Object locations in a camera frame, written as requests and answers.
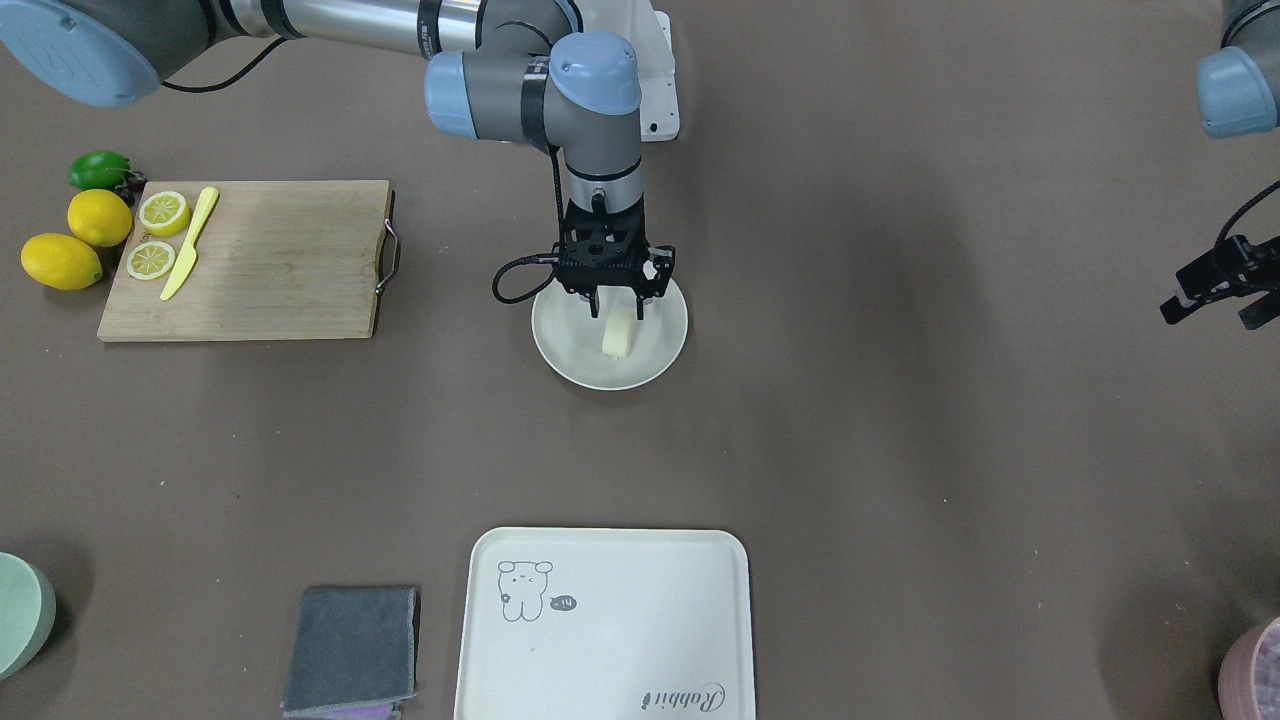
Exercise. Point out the cream rabbit tray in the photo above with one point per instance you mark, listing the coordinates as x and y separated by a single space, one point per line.
599 623

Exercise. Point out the wooden cutting board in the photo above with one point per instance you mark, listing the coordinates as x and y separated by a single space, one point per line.
277 260

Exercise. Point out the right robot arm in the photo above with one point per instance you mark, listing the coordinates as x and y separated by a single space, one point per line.
586 83

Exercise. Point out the beige round plate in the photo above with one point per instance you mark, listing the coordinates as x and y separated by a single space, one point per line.
571 341

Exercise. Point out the white steamed bun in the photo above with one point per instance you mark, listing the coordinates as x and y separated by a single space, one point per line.
619 333

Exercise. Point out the dark grey folded cloth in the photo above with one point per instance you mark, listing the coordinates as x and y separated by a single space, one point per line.
354 653

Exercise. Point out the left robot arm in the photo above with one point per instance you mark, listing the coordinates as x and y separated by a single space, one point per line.
1238 95

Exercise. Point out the mint green bowl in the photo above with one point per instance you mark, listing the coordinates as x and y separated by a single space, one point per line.
28 610

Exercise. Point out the yellow plastic knife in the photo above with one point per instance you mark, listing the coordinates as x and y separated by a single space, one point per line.
187 255

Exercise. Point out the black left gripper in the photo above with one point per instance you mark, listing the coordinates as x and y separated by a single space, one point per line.
1243 262

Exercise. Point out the green lime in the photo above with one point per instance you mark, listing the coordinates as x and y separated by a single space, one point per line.
99 170

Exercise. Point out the pink bowl with ice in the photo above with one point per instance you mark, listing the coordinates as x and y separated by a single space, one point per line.
1248 681

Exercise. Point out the yellow lemon near lime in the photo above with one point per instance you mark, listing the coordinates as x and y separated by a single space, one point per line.
99 218

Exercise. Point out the dark cherries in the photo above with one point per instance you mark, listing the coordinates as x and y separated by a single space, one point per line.
131 187

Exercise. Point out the lemon half slice upper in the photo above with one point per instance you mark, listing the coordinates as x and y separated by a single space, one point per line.
164 214

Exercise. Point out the lemon half slice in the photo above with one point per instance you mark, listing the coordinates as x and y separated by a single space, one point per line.
164 214
150 260

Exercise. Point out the lemon half slice lower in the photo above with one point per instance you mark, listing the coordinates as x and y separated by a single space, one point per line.
150 260

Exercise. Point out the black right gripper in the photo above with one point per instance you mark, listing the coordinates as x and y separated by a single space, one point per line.
661 270

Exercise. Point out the yellow lemon far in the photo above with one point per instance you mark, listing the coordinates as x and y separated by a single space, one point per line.
61 261

